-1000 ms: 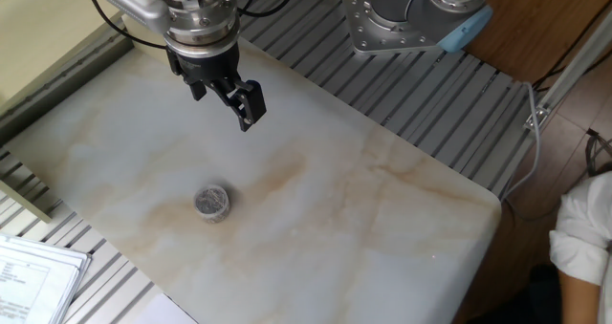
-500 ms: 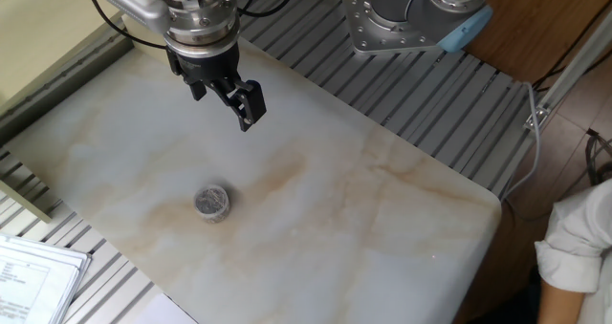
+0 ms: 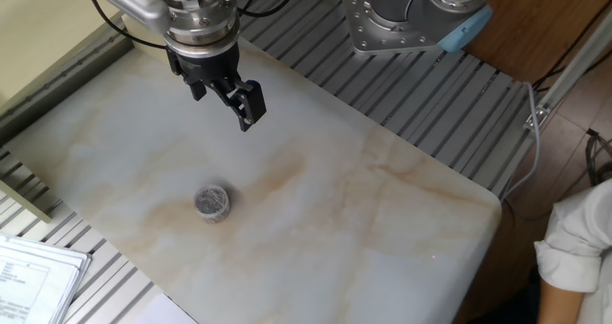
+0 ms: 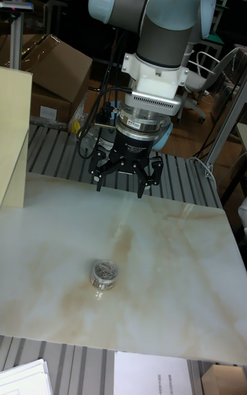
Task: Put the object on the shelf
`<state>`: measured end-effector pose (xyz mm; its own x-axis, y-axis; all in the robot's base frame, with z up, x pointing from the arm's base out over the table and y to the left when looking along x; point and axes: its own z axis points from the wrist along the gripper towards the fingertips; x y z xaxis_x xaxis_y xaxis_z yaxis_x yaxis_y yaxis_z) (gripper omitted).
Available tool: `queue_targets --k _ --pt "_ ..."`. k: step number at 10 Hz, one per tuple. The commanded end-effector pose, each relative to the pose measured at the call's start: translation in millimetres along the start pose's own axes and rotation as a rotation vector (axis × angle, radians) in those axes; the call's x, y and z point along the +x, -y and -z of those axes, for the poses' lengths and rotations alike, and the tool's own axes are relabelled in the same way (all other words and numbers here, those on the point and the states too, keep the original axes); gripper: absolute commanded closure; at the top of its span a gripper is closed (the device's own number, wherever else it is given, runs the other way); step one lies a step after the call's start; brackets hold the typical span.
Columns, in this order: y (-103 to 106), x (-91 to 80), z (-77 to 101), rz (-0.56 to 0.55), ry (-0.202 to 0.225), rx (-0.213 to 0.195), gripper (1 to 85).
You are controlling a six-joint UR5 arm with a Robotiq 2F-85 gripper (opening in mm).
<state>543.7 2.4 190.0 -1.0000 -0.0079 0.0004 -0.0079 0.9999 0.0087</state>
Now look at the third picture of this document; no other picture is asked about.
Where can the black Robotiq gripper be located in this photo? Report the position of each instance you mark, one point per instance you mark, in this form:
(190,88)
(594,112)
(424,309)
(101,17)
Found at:
(205,63)

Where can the small clear round jar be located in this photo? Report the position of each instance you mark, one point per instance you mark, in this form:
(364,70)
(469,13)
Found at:
(212,203)

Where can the bare person forearm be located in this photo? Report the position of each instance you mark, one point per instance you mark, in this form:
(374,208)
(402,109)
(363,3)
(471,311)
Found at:
(559,305)

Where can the white marble pattern board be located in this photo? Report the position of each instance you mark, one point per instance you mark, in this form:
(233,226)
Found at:
(311,219)

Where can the single printed paper sheet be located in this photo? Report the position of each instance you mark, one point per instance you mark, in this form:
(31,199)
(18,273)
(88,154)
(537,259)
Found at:
(165,312)

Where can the stack of printed papers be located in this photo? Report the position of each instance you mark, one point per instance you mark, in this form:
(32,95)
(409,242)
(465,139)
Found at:
(33,281)

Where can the white shirt of person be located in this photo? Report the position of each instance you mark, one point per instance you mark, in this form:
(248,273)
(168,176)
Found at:
(578,233)

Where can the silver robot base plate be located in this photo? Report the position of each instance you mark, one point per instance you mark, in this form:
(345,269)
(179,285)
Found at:
(378,35)

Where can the aluminium frame post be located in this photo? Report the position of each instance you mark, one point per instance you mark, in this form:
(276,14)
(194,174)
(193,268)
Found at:
(574,63)

